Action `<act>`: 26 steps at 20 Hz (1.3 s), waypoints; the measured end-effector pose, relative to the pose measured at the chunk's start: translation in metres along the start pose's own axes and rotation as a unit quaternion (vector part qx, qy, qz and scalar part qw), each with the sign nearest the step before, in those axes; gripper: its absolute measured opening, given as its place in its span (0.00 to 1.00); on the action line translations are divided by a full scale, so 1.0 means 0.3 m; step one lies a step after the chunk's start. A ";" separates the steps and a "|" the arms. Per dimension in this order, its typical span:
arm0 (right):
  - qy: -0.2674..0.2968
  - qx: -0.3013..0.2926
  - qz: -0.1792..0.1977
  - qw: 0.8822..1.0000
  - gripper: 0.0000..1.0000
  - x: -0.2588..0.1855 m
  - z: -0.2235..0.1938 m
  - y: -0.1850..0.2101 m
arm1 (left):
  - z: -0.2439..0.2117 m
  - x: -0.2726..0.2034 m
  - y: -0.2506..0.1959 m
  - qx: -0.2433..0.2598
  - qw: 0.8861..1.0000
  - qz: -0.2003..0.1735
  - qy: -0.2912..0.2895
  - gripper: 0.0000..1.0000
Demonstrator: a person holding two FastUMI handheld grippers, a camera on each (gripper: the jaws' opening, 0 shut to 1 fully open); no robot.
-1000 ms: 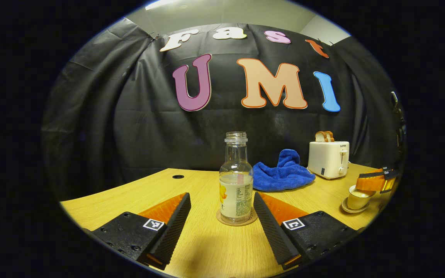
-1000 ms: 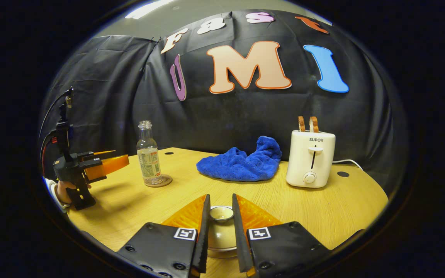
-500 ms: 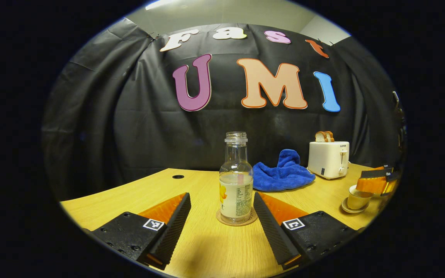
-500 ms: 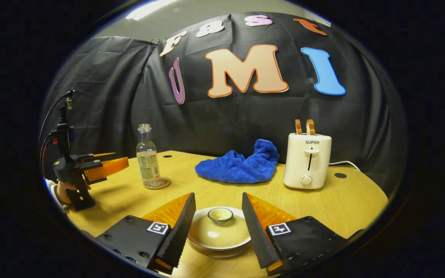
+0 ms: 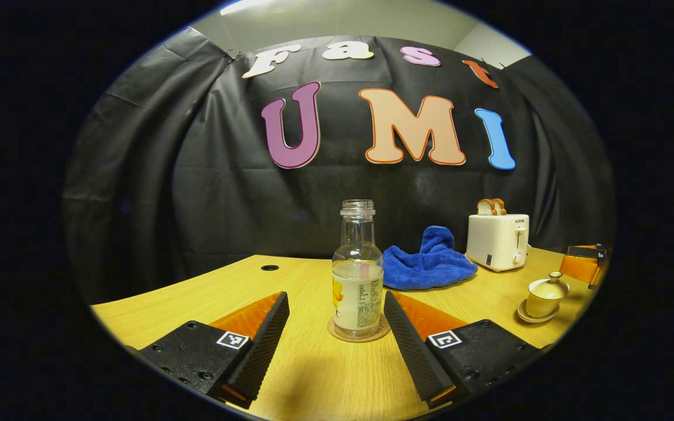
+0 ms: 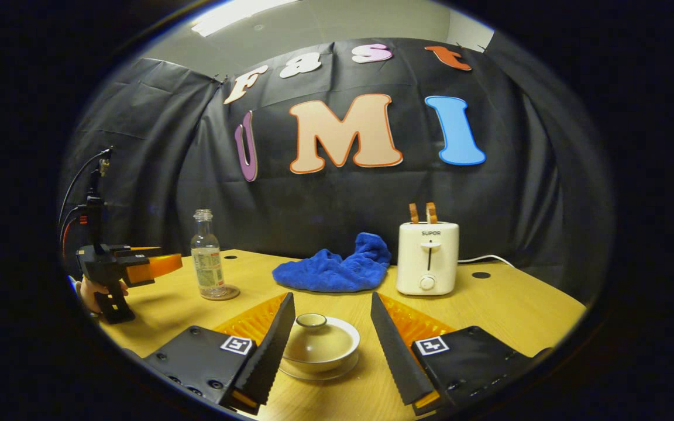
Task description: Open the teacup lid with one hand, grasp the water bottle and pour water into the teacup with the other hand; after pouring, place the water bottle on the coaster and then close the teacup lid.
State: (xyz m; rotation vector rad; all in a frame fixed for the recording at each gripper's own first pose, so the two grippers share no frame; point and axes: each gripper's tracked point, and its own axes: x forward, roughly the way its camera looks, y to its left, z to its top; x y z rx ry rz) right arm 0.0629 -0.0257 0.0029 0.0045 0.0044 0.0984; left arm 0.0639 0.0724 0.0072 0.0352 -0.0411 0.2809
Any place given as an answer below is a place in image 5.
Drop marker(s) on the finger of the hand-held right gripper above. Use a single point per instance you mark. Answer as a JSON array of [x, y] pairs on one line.
[[583, 266]]

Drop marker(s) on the clear glass water bottle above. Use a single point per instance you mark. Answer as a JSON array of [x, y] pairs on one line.
[[357, 292]]

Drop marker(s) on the blue towel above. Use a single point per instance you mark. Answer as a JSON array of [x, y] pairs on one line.
[[425, 269]]

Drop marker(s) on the cream teacup lid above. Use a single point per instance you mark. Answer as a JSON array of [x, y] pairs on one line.
[[550, 286]]

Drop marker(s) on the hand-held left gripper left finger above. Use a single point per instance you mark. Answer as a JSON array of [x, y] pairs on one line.
[[267, 351]]

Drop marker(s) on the toast slice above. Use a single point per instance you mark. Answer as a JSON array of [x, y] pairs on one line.
[[501, 206], [485, 208]]

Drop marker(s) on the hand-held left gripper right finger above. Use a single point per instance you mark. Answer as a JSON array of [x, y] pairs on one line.
[[410, 351]]

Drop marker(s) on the cream ceramic teacup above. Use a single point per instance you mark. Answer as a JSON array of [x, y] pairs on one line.
[[542, 307]]

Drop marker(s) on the round wooden coaster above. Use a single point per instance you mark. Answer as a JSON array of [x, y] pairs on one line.
[[340, 336]]

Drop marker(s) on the white toaster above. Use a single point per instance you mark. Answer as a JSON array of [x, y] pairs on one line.
[[495, 242]]

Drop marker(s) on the black backdrop cloth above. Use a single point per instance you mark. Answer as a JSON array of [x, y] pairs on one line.
[[196, 193]]

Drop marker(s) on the cream ceramic saucer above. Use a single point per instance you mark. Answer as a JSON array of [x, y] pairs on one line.
[[533, 319]]

